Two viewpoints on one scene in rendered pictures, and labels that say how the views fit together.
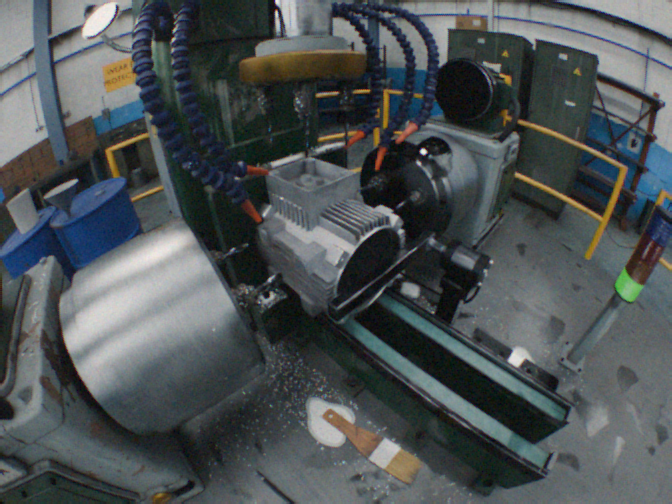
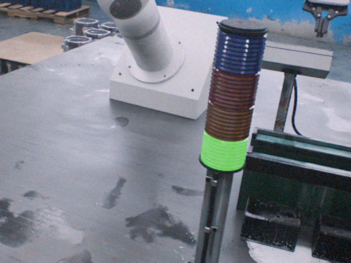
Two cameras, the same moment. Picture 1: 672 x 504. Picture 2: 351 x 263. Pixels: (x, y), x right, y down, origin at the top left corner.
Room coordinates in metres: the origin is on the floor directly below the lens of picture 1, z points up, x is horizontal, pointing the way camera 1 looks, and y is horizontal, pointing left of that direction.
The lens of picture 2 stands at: (0.59, -0.92, 1.32)
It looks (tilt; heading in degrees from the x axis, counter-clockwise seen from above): 25 degrees down; 145
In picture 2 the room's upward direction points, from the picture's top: 6 degrees clockwise
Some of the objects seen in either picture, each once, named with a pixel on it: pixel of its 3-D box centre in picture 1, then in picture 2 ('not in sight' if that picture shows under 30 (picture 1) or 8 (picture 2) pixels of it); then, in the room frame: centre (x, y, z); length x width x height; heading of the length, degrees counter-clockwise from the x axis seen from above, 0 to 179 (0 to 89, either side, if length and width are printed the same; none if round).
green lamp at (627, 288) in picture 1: (629, 284); (224, 146); (0.20, -0.57, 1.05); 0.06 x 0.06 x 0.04
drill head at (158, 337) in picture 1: (135, 343); not in sight; (0.16, 0.27, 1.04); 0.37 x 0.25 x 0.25; 132
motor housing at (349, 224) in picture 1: (328, 246); not in sight; (0.40, 0.01, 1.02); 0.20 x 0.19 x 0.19; 42
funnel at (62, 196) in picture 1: (67, 205); not in sight; (0.99, 1.50, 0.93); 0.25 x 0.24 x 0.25; 36
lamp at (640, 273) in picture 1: (640, 266); (229, 116); (0.20, -0.57, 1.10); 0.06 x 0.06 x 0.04
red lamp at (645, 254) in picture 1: (650, 247); (234, 83); (0.20, -0.57, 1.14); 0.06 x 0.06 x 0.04
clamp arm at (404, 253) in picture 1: (390, 269); not in sight; (0.33, -0.09, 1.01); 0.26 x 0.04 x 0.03; 132
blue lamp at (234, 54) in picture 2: (660, 227); (239, 49); (0.20, -0.57, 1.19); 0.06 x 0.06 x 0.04
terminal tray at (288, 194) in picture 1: (310, 191); not in sight; (0.43, 0.04, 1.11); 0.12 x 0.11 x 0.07; 42
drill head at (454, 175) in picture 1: (427, 181); not in sight; (0.62, -0.23, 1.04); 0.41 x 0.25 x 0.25; 132
